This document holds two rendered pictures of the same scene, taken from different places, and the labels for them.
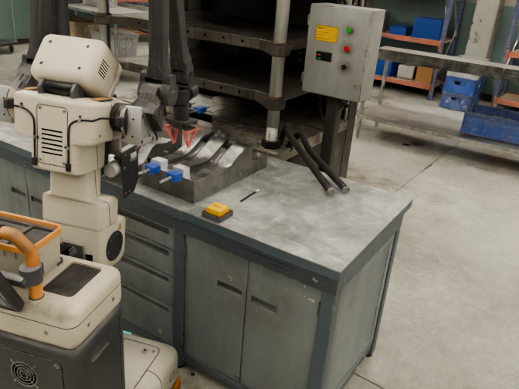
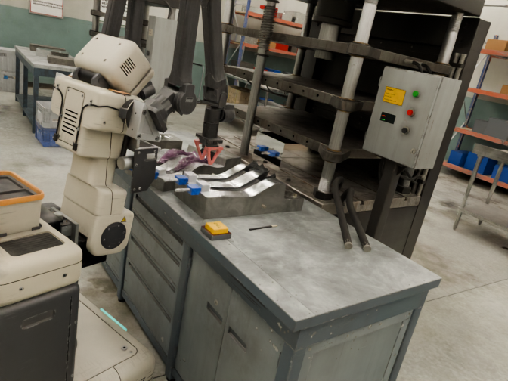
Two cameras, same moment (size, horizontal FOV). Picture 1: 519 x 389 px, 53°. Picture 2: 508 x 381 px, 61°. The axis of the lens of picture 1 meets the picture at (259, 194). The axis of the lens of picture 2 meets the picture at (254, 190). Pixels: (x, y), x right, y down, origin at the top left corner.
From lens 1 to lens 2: 0.58 m
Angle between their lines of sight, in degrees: 20
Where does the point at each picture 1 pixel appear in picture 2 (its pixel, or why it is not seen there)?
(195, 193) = (206, 209)
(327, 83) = (387, 145)
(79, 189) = (88, 172)
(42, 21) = (109, 29)
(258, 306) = (232, 339)
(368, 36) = (433, 102)
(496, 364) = not seen: outside the picture
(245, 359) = not seen: outside the picture
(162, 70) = (181, 77)
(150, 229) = (171, 237)
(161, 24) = (185, 32)
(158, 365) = (126, 366)
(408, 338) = not seen: outside the picture
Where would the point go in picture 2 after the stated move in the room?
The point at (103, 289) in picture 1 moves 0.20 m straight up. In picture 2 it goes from (51, 261) to (54, 193)
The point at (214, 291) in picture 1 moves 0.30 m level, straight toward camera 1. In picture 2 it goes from (203, 311) to (163, 360)
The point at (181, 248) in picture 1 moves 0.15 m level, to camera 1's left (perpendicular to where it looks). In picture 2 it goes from (186, 261) to (155, 249)
